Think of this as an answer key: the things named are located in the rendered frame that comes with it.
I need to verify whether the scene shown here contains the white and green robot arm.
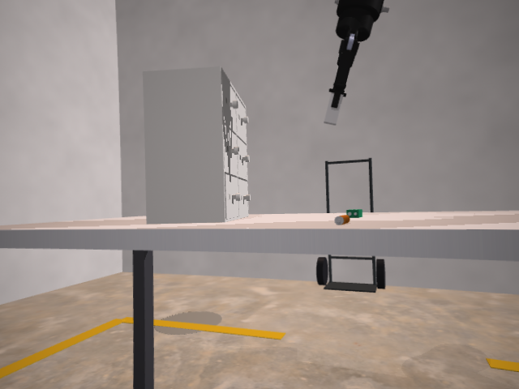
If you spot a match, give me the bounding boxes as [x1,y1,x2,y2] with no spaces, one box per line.
[335,0,389,22]

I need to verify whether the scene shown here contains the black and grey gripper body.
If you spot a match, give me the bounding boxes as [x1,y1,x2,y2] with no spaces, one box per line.
[336,10,374,42]

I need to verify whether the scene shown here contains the orange aa battery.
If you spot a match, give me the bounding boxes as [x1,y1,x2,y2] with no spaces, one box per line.
[334,215,350,225]

